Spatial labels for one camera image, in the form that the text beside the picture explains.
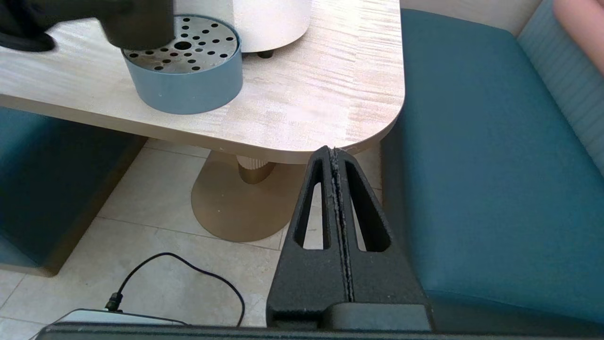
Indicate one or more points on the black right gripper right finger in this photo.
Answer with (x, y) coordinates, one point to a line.
(387, 283)

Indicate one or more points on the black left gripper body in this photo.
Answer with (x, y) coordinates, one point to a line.
(21, 28)

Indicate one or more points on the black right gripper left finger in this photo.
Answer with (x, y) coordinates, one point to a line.
(309, 283)

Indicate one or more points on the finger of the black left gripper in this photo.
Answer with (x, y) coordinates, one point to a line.
(80, 10)

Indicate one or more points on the dark smoky plastic cup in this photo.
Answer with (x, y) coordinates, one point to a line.
(141, 30)

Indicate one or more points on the large blue-grey perforated drip tray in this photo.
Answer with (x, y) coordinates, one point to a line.
(188, 87)

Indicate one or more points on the teal upholstered booth bench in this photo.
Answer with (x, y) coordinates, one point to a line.
(52, 189)
(495, 165)

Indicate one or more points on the large white clear water dispenser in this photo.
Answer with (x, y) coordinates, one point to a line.
(273, 23)

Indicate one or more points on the beige table pedestal base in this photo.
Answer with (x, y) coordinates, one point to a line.
(236, 208)

